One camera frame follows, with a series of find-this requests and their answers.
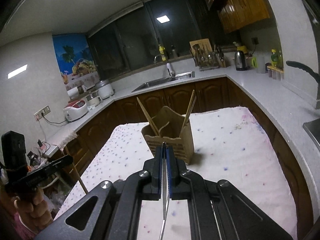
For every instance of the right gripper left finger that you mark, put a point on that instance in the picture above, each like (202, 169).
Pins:
(110, 210)

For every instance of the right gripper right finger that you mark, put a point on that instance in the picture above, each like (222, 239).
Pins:
(218, 210)

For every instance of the wooden chopstick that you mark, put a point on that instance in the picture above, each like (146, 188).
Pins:
(191, 98)
(149, 119)
(77, 173)

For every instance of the wooden chopstick carved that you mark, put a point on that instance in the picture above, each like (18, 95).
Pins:
(189, 111)

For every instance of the kitchen faucet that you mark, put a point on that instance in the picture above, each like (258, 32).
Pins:
(169, 67)

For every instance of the dish rack with utensils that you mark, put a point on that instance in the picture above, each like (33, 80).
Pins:
(212, 60)

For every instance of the person left hand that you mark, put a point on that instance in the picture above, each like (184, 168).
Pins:
(35, 215)

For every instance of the pink towel on counter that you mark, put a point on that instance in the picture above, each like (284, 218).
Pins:
(62, 138)

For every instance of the floral white table cloth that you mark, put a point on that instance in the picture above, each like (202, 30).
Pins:
(229, 144)

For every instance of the white red rice cooker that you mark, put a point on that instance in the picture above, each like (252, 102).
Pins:
(75, 110)

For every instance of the wooden utensil holder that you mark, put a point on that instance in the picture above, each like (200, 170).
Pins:
(173, 132)

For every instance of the paper towel roll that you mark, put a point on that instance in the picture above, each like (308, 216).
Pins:
(73, 93)

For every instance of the small white steel pot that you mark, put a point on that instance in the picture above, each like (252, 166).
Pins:
(93, 99)

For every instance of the lower wooden cabinets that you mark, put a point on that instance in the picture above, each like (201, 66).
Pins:
(212, 94)

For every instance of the wooden cabinets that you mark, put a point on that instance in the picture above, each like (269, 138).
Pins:
(236, 14)
(212, 94)

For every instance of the white steel pot cooker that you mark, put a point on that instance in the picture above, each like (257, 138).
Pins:
(104, 89)

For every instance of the gas stove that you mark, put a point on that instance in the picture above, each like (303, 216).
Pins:
(312, 128)

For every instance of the fruit beach poster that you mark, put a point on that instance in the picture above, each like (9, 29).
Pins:
(75, 61)

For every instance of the steel sink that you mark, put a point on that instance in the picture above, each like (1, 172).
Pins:
(164, 80)

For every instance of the steel electric kettle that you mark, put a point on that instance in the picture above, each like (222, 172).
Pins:
(240, 61)

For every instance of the spice jar rack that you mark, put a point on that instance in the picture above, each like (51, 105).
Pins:
(275, 73)

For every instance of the green cup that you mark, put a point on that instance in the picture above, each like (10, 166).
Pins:
(254, 62)

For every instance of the green oil bottle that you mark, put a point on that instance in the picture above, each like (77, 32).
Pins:
(274, 58)

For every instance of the black wok with lid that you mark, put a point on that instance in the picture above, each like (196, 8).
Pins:
(305, 68)

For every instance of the yellow dish soap bottle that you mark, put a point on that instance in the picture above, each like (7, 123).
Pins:
(162, 52)

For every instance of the upper wooden cabinets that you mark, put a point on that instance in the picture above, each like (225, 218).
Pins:
(236, 14)

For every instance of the wall power outlet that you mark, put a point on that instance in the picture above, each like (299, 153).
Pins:
(41, 113)

